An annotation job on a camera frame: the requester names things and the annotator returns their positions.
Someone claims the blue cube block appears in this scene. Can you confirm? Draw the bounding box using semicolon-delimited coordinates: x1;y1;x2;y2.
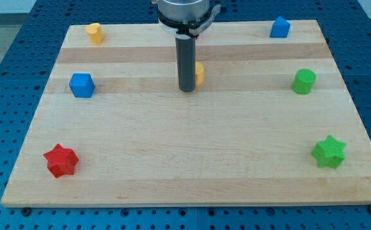
69;73;95;98

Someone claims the green cylinder block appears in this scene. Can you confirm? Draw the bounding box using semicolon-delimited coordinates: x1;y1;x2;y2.
292;69;317;95

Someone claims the red star block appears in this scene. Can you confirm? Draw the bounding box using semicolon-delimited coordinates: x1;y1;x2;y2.
43;144;79;178

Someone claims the wooden board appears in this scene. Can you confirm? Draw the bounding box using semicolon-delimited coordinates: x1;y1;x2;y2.
1;20;371;208

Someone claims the blue pentagon block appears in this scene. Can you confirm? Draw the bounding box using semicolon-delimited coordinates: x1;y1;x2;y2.
269;16;290;38

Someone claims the yellow hexagon block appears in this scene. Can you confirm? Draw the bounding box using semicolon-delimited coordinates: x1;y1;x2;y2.
195;62;205;86

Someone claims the green star block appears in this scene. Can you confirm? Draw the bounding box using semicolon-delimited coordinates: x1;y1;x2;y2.
311;135;347;169

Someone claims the yellow heart block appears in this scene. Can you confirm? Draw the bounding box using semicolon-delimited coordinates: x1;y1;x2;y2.
85;22;104;45

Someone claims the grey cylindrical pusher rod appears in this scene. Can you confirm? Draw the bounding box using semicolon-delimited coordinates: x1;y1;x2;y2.
175;38;196;93

